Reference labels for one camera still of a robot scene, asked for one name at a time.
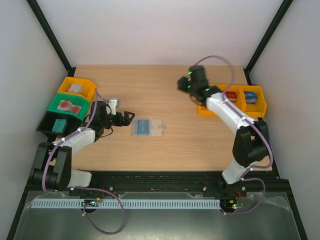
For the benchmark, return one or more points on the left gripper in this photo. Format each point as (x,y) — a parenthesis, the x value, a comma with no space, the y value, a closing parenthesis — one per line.
(127,122)

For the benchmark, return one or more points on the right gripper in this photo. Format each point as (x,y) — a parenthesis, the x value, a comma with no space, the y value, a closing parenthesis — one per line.
(182,83)

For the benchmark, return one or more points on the white card holder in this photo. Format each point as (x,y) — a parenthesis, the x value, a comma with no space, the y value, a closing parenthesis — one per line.
(156,128)

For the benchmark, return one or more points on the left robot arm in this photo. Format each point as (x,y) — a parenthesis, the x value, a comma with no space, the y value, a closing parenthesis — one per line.
(52,165)

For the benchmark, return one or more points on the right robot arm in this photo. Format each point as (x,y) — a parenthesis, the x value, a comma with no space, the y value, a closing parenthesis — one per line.
(251,142)

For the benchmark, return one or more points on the yellow bin with black cards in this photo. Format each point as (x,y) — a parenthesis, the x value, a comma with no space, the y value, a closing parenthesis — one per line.
(205,111)

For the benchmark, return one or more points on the red card stack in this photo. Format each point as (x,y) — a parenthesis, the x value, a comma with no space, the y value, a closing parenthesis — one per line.
(231,95)

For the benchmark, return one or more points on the yellow bin with red cards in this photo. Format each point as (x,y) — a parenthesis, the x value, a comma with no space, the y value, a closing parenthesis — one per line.
(240,102)

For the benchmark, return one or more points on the grey holder in yellow bin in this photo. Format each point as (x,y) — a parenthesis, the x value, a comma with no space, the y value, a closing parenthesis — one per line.
(75,88)

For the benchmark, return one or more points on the holder with red card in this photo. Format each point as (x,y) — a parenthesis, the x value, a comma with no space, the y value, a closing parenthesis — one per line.
(64,105)

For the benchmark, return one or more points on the teal holder in black bin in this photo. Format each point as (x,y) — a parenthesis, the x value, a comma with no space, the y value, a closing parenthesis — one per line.
(59,126)

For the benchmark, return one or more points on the blue card stack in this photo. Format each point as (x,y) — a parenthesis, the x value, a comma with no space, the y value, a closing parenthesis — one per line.
(250,97)

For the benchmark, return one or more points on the yellow bin with blue cards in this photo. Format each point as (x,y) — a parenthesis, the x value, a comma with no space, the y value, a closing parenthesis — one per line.
(257,110)

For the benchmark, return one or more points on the green bin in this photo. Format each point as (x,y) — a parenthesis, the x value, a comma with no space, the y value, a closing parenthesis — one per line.
(75,100)

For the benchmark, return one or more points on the yellow bin far left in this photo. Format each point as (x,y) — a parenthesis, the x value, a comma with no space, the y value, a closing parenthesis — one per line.
(88,87)

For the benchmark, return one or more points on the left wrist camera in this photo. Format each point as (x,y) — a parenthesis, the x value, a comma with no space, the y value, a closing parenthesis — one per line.
(113,104)

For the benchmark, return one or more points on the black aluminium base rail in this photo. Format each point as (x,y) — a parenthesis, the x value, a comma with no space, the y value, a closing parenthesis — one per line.
(205,183)

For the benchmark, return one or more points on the white slotted cable duct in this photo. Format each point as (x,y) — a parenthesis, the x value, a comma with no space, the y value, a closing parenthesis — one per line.
(130,204)

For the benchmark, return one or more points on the right black frame post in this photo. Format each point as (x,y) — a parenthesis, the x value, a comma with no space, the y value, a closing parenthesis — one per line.
(276,20)

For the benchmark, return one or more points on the black frame post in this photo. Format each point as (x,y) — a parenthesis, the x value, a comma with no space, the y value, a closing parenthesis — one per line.
(42,20)
(276,20)

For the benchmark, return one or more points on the left black frame post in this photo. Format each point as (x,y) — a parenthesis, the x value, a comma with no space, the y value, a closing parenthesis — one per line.
(42,20)

